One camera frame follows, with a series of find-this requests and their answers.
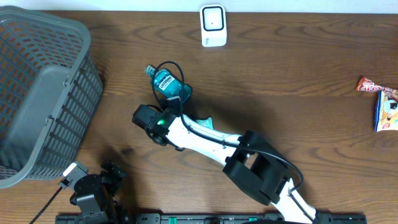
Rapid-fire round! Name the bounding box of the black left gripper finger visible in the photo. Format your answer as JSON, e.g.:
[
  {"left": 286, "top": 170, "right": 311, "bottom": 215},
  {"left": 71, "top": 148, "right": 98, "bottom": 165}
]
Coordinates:
[
  {"left": 111, "top": 164, "right": 126, "bottom": 180},
  {"left": 101, "top": 161, "right": 117, "bottom": 170}
]

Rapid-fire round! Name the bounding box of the teal mouthwash bottle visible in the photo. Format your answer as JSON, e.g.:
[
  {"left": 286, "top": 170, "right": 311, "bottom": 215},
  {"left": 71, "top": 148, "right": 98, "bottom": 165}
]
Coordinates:
[{"left": 145, "top": 65, "right": 192, "bottom": 103}]

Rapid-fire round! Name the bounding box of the teal wet wipes pack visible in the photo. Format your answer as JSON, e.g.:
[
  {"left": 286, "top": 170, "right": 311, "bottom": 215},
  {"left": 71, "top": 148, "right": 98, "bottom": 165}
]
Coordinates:
[{"left": 196, "top": 117, "right": 214, "bottom": 129}]

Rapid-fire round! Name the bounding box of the orange red snack bar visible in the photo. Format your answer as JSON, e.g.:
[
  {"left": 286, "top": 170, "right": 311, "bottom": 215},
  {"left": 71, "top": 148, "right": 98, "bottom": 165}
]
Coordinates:
[{"left": 355, "top": 77, "right": 397, "bottom": 101}]

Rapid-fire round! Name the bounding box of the yellow snack bag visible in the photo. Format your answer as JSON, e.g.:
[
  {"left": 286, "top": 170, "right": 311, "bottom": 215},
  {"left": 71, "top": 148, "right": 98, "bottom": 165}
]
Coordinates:
[{"left": 374, "top": 91, "right": 397, "bottom": 132}]

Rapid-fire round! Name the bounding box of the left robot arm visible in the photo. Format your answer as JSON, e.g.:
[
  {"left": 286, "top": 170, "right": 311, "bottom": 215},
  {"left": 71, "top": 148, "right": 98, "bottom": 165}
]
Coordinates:
[{"left": 68, "top": 162, "right": 129, "bottom": 224}]

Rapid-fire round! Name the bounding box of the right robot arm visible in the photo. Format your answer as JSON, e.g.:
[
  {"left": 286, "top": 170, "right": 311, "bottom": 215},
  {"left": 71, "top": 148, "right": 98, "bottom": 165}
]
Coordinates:
[{"left": 132, "top": 105, "right": 317, "bottom": 223}]

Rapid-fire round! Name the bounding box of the white barcode scanner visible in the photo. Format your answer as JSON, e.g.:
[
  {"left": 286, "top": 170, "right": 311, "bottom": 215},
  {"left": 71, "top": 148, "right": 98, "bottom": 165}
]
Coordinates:
[{"left": 200, "top": 4, "right": 228, "bottom": 47}]

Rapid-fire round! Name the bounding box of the grey plastic shopping basket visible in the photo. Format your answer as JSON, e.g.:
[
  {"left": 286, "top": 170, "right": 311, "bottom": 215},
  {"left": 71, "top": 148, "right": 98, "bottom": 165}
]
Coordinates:
[{"left": 1, "top": 6, "right": 103, "bottom": 189}]

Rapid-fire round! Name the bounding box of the left camera cable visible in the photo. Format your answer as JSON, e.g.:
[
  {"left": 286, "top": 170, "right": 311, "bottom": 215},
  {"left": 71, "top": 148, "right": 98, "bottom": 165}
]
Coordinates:
[{"left": 29, "top": 185, "right": 63, "bottom": 224}]

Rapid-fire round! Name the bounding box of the camera cable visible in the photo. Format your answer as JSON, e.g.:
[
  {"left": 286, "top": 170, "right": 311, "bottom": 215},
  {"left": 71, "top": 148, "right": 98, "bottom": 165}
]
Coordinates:
[
  {"left": 29, "top": 185, "right": 63, "bottom": 224},
  {"left": 151, "top": 60, "right": 317, "bottom": 223}
]

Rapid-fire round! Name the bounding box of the right camera cable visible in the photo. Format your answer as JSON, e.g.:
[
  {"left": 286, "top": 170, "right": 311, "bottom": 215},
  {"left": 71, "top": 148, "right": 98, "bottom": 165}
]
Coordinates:
[{"left": 151, "top": 60, "right": 317, "bottom": 223}]

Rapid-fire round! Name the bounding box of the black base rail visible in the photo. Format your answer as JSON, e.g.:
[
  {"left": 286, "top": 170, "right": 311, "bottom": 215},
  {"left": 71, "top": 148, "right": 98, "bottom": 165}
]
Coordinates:
[{"left": 55, "top": 211, "right": 368, "bottom": 224}]

